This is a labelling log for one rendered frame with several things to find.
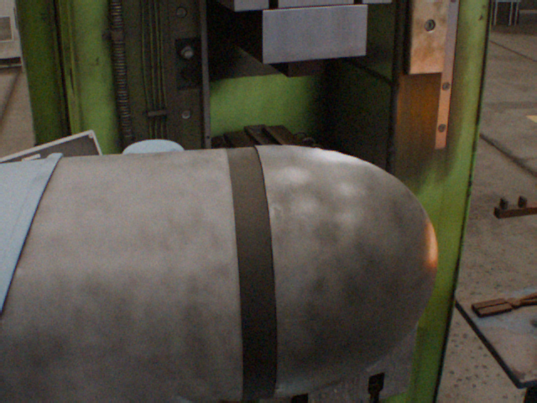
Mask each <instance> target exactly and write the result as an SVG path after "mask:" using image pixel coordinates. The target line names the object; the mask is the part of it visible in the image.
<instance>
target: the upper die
mask: <svg viewBox="0 0 537 403"><path fill-rule="evenodd" d="M367 15H368V5H367V4H366V3H364V4H361V3H356V2H353V4H352V5H340V6H328V7H324V6H316V7H304V8H281V9H277V8H275V7H273V6H270V5H269V8H268V10H256V11H243V12H234V11H232V10H231V9H230V8H227V7H226V6H224V5H222V4H220V3H219V2H216V1H215V0H206V17H207V25H209V26H210V27H212V28H213V29H214V30H215V31H216V32H218V33H219V34H221V35H222V36H224V37H225V38H226V39H229V40H230V41H232V42H233V43H234V44H235V45H237V46H238V47H239V48H241V49H242V50H244V51H245V52H247V53H248V54H249V55H251V56H252V57H254V58H255V59H257V60H258V61H260V62H261V63H262V64H269V63H278V62H287V61H295V62H296V61H297V60H298V61H305V60H322V59H331V58H340V57H349V56H359V55H365V54H366V42H367V33H366V28H367Z"/></svg>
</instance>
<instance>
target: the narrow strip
mask: <svg viewBox="0 0 537 403"><path fill-rule="evenodd" d="M200 13H201V28H200V29H201V65H202V83H203V102H204V120H205V134H204V139H206V142H205V149H211V117H210V97H209V77H208V57H207V51H208V36H207V17H206V0H200Z"/></svg>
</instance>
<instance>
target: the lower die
mask: <svg viewBox="0 0 537 403"><path fill-rule="evenodd" d="M259 127H264V128H265V129H266V130H268V132H269V133H270V134H271V135H273V136H274V137H275V138H276V139H277V140H278V141H279V142H280V143H281V144H282V145H295V146H300V143H301V140H299V139H298V138H296V137H295V140H293V139H292V138H293V136H294V135H293V134H292V133H291V132H290V131H289V130H288V129H287V128H286V127H285V126H284V125H282V124H281V125H274V126H266V125H265V124H258V125H250V126H244V130H239V131H236V132H231V133H225V134H224V137H223V138H224V139H225V141H226V143H228V144H229V145H230V146H231V149H242V147H253V146H254V145H266V144H265V143H264V142H263V141H262V140H261V139H260V138H259V137H258V136H257V135H256V134H255V133H254V132H253V131H252V130H251V129H250V128H259ZM219 143H223V142H222V140H220V139H215V140H213V142H212V149H215V148H216V146H217V145H218V144H219ZM218 149H227V146H226V145H225V146H223V145H221V146H219V148H218Z"/></svg>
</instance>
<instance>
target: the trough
mask: <svg viewBox="0 0 537 403"><path fill-rule="evenodd" d="M250 129H251V130H252V131H253V132H254V133H255V134H256V135H257V136H258V137H259V138H260V139H261V140H262V141H263V142H264V143H265V144H266V145H282V144H281V143H280V142H279V141H278V140H277V139H276V138H275V137H274V136H273V135H271V134H270V133H269V131H268V130H266V129H265V128H264V127H259V128H250Z"/></svg>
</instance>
